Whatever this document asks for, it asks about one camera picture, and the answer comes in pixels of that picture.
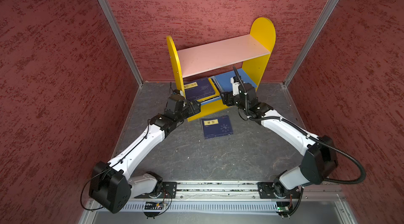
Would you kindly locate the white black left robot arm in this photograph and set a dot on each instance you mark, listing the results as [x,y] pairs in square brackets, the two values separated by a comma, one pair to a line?
[112,184]

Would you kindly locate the left corner aluminium profile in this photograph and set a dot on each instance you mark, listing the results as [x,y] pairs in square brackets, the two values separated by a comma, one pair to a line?
[113,23]

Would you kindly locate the left circuit board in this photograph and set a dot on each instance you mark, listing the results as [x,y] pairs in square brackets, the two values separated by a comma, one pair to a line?
[154,206]

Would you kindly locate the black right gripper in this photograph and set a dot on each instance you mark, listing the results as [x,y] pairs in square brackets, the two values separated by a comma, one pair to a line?
[228,96]

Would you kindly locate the right circuit board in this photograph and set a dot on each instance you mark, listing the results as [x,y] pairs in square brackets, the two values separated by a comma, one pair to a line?
[283,208]

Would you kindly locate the right corner aluminium profile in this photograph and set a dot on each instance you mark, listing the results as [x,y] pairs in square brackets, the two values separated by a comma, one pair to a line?
[316,30]

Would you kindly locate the white slotted cable duct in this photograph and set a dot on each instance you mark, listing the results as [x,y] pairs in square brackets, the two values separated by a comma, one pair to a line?
[206,206]

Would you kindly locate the yellow pink blue bookshelf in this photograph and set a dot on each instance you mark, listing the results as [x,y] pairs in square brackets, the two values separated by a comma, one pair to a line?
[252,50]

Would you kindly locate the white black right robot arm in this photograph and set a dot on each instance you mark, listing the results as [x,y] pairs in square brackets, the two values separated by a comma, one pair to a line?
[319,157]

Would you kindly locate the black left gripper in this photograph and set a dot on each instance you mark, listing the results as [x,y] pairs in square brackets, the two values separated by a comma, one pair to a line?
[197,109]

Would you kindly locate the dark blue book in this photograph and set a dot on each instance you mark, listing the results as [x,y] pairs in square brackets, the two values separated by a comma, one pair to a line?
[216,127]
[198,89]

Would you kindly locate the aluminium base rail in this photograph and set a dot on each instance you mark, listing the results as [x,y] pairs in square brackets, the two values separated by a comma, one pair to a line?
[221,189]

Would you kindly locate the white book with galaxy picture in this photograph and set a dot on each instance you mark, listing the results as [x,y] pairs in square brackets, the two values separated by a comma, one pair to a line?
[217,84]

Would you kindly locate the corner aluminium profile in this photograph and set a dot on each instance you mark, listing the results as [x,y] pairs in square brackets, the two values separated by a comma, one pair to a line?
[316,30]
[113,23]

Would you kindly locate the circuit board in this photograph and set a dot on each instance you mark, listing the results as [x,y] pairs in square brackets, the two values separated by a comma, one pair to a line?
[283,208]
[154,206]

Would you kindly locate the yellow book with cartoon figure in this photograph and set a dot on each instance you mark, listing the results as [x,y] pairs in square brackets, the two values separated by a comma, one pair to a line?
[214,95]

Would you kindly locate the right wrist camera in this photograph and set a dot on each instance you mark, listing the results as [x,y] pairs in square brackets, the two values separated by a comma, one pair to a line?
[235,84]

